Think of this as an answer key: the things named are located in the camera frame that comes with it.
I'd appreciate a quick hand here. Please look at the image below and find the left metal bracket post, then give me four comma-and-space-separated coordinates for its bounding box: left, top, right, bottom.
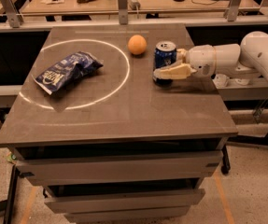
0, 0, 23, 28

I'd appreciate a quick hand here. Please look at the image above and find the orange fruit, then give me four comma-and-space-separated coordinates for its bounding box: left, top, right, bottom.
127, 35, 147, 55

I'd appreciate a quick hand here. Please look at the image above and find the clear sanitizer bottle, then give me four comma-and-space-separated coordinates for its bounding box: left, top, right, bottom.
213, 74, 229, 88
235, 78, 251, 86

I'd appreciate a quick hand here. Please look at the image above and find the blue chip bag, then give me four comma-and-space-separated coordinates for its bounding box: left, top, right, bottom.
35, 51, 103, 95

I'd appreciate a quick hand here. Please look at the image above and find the middle metal bracket post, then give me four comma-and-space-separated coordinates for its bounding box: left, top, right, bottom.
118, 0, 128, 25

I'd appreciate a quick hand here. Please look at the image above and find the left clear sanitizer bottle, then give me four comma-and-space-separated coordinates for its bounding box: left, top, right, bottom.
213, 74, 229, 88

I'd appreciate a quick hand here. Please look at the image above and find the grey drawer cabinet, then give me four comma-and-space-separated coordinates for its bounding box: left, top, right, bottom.
0, 24, 237, 223

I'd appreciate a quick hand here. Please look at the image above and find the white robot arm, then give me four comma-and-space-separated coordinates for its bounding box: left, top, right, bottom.
153, 31, 268, 82

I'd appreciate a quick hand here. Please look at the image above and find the white power strip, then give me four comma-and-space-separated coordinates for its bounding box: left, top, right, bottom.
127, 0, 140, 10

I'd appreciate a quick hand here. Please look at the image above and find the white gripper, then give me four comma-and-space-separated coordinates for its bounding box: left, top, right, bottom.
153, 45, 216, 79

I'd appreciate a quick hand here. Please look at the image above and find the right clear sanitizer bottle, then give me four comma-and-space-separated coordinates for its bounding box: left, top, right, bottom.
235, 78, 251, 86

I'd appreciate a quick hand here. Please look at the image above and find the blue pepsi can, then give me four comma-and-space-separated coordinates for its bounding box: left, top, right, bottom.
152, 40, 177, 87

